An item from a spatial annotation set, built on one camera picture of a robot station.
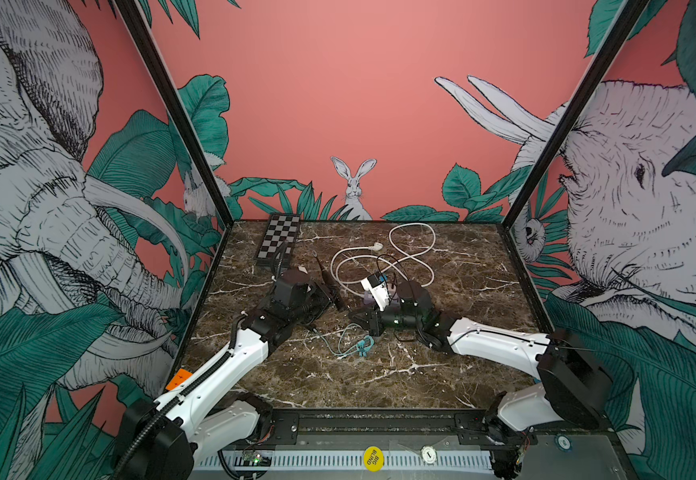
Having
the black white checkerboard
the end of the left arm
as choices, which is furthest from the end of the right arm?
the black white checkerboard

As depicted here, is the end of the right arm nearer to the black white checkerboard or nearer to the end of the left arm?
the end of the left arm

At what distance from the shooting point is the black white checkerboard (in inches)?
43.1
